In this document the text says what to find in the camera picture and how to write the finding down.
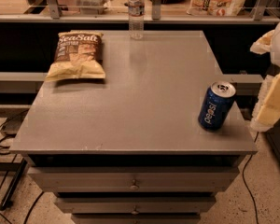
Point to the grey metal shelf rail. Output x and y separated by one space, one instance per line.
148 11

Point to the grey metal drawer cabinet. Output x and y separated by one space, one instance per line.
143 114

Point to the bottom grey drawer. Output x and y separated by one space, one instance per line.
135 219

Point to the clear plastic water bottle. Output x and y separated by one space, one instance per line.
136 12

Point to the top grey drawer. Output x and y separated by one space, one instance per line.
137 179

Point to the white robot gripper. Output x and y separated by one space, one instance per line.
267 110

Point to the middle grey drawer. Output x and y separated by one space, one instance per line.
142 205

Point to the grey drawer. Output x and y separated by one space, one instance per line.
142 205
137 179
135 219

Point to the blue pepsi can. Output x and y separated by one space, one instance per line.
217 103

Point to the sea salt chips bag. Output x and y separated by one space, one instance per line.
77 56

